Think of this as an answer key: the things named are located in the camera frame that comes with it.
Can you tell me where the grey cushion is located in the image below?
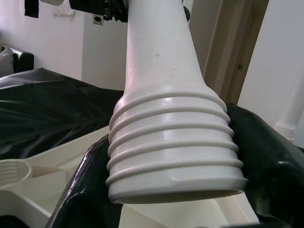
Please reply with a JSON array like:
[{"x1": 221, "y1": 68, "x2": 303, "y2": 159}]
[{"x1": 0, "y1": 45, "x2": 15, "y2": 78}]

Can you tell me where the white plastic table top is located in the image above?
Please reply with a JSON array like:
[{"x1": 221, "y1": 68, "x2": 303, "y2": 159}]
[{"x1": 0, "y1": 123, "x2": 259, "y2": 228}]

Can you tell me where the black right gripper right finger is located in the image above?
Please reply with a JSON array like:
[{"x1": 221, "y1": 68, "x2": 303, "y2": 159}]
[{"x1": 225, "y1": 102, "x2": 304, "y2": 228}]

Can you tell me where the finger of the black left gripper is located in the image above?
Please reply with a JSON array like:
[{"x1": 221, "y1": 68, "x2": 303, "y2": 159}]
[{"x1": 182, "y1": 6, "x2": 192, "y2": 23}]

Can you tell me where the beige door frame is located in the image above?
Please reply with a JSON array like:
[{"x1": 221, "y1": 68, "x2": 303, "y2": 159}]
[{"x1": 201, "y1": 0, "x2": 269, "y2": 105}]

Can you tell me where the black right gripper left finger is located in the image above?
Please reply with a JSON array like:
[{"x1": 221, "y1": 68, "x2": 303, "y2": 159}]
[{"x1": 44, "y1": 136, "x2": 124, "y2": 228}]

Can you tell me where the white plastic table leg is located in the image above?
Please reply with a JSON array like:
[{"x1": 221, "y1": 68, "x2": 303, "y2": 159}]
[
  {"x1": 105, "y1": 0, "x2": 249, "y2": 206},
  {"x1": 274, "y1": 59, "x2": 304, "y2": 143}
]

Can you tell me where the black table cloth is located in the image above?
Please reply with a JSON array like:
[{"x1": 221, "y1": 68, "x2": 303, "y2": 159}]
[{"x1": 0, "y1": 67, "x2": 126, "y2": 228}]

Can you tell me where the black leather sofa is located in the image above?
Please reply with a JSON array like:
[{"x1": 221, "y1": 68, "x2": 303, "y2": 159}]
[{"x1": 11, "y1": 48, "x2": 35, "y2": 74}]

